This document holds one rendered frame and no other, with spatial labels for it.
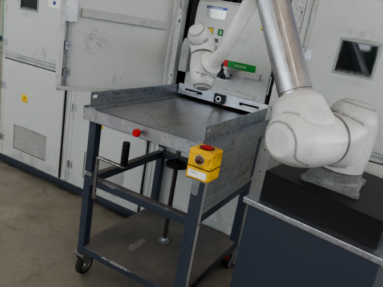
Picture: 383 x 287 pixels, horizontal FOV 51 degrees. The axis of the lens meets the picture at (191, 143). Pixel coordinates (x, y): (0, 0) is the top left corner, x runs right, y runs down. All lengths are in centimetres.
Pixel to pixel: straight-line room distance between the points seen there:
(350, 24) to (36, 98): 208
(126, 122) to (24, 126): 161
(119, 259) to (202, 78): 91
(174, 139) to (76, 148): 138
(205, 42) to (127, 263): 105
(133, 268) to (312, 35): 134
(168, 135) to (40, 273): 100
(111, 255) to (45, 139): 130
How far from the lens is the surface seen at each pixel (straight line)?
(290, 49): 123
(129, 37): 222
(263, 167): 215
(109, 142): 262
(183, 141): 152
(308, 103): 115
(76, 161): 285
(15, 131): 326
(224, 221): 233
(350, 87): 197
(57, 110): 289
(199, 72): 173
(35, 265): 222
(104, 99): 184
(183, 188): 239
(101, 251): 202
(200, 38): 179
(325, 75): 199
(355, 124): 127
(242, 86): 217
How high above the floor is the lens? 127
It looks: 17 degrees down
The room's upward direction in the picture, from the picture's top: 10 degrees clockwise
